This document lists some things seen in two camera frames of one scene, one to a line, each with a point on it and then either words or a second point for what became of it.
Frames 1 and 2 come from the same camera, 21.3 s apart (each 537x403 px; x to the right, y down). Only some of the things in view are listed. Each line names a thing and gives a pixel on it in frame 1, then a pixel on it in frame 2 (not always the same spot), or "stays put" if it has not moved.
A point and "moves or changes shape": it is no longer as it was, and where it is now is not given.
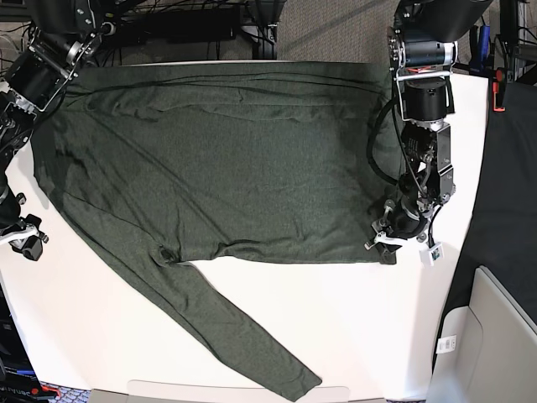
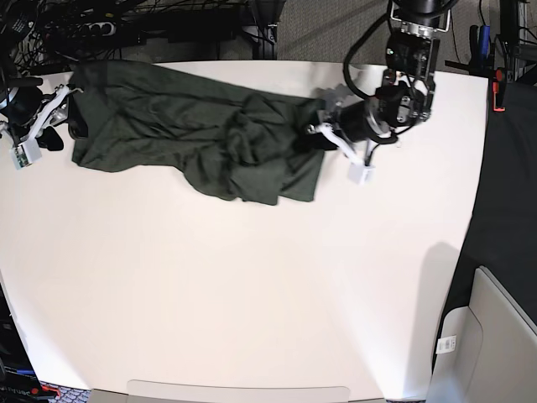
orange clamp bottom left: x=35 y=391 stays put
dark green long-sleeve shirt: x=169 y=163 moves or changes shape
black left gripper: x=12 y=220 to x=24 y=102
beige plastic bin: x=485 y=352 stays put
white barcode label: x=445 y=344 stays put
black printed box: x=18 y=382 stays put
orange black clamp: x=497 y=91 stays put
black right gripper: x=404 y=219 to x=352 y=118
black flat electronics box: x=199 y=34 stays put
